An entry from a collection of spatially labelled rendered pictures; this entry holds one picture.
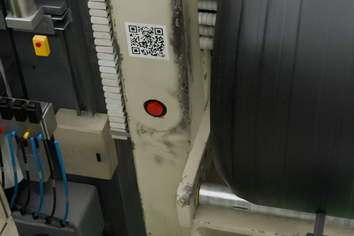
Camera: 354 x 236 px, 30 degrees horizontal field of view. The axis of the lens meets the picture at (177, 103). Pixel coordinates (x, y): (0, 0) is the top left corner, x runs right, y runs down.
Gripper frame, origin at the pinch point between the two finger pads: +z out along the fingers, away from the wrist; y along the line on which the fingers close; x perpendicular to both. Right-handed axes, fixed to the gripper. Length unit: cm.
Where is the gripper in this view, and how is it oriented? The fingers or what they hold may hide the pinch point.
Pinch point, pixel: (317, 235)
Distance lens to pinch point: 112.0
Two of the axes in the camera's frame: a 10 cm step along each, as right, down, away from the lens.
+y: -9.7, -1.2, 2.3
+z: 2.3, -8.2, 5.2
